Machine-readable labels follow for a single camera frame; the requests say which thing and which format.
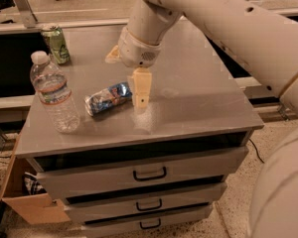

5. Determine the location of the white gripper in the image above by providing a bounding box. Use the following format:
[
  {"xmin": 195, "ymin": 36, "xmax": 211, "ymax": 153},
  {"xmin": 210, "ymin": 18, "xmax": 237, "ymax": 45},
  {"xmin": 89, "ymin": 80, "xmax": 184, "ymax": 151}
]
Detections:
[{"xmin": 105, "ymin": 27, "xmax": 161, "ymax": 109}]

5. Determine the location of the middle grey drawer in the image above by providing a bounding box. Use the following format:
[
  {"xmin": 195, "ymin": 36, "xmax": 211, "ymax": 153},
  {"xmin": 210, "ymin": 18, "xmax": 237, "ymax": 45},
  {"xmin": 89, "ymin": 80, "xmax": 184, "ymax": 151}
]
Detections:
[{"xmin": 65, "ymin": 178, "xmax": 226, "ymax": 224}]

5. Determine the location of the left metal railing post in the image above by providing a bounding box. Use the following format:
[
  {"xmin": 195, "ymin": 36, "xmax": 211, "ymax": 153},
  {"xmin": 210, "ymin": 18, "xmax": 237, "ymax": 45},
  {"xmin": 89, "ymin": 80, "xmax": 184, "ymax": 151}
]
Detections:
[{"xmin": 14, "ymin": 0, "xmax": 38, "ymax": 28}]

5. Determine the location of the green soda can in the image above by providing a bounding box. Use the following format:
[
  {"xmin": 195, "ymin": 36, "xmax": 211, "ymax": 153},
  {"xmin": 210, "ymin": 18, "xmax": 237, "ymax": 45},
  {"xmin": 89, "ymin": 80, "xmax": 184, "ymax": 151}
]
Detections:
[{"xmin": 41, "ymin": 24, "xmax": 70, "ymax": 64}]

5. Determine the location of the top grey drawer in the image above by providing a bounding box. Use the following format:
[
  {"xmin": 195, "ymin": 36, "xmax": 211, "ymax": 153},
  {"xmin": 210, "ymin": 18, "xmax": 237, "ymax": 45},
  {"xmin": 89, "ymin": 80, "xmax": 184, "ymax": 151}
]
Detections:
[{"xmin": 37, "ymin": 146, "xmax": 248, "ymax": 198}]

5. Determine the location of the black floor cable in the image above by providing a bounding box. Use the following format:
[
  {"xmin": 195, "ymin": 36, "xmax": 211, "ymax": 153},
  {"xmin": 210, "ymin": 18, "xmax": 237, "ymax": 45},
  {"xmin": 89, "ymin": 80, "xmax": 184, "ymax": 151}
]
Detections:
[{"xmin": 247, "ymin": 138, "xmax": 266, "ymax": 165}]

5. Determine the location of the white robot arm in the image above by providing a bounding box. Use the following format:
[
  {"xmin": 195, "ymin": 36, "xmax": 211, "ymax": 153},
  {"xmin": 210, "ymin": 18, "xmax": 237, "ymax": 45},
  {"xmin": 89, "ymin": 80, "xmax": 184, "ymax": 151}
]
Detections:
[{"xmin": 108, "ymin": 0, "xmax": 298, "ymax": 238}]

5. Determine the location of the silver blue redbull can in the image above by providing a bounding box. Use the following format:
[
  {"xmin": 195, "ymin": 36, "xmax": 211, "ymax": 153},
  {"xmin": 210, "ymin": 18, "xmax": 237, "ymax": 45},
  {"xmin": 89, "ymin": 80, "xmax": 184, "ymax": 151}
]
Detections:
[{"xmin": 84, "ymin": 82, "xmax": 132, "ymax": 116}]

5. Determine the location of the bottom grey drawer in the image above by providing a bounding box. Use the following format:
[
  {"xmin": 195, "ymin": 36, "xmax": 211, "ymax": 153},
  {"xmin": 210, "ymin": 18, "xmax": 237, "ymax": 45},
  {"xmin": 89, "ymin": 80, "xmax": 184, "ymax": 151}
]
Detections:
[{"xmin": 81, "ymin": 203, "xmax": 213, "ymax": 238}]

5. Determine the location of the brown cardboard box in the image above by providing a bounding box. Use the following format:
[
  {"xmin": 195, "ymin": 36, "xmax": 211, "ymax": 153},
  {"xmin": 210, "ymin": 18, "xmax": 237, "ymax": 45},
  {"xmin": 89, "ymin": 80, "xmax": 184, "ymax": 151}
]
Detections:
[{"xmin": 0, "ymin": 144, "xmax": 70, "ymax": 225}]

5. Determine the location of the grey drawer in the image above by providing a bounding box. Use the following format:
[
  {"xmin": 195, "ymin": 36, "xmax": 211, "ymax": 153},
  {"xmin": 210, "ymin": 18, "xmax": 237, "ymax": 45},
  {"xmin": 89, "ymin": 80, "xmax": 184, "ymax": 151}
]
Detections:
[
  {"xmin": 65, "ymin": 178, "xmax": 226, "ymax": 224},
  {"xmin": 81, "ymin": 203, "xmax": 213, "ymax": 238},
  {"xmin": 37, "ymin": 146, "xmax": 248, "ymax": 198}
]

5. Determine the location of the grey drawer cabinet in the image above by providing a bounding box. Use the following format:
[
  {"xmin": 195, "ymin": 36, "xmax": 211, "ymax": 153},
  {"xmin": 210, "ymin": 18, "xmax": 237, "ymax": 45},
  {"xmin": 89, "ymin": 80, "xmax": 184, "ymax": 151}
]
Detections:
[{"xmin": 15, "ymin": 17, "xmax": 265, "ymax": 238}]

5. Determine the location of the checkered cloth in box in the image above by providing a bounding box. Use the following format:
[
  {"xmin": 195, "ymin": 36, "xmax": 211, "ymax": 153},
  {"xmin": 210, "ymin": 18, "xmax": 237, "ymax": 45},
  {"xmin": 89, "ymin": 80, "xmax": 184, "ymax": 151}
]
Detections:
[{"xmin": 23, "ymin": 173, "xmax": 46, "ymax": 195}]

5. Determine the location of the clear plastic water bottle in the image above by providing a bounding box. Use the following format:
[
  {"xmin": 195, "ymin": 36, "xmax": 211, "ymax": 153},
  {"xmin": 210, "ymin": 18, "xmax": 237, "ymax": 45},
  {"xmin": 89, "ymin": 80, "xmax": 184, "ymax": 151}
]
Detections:
[{"xmin": 30, "ymin": 51, "xmax": 80, "ymax": 133}]

